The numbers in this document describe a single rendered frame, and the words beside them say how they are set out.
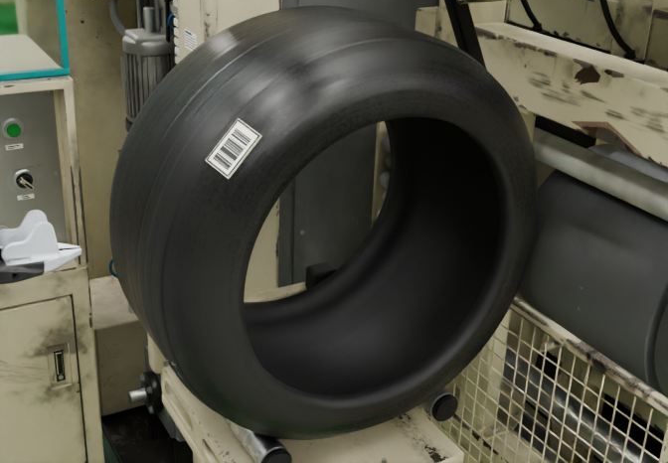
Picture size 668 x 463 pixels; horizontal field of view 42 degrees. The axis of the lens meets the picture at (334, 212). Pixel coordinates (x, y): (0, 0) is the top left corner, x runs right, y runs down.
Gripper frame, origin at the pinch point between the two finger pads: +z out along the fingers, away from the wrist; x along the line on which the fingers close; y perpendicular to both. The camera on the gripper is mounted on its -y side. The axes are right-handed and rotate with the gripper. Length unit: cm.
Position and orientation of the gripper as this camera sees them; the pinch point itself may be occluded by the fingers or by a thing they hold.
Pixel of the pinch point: (69, 256)
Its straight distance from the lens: 108.1
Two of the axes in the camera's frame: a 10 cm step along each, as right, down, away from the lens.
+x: -4.9, -3.6, 7.9
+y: 1.4, -9.3, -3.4
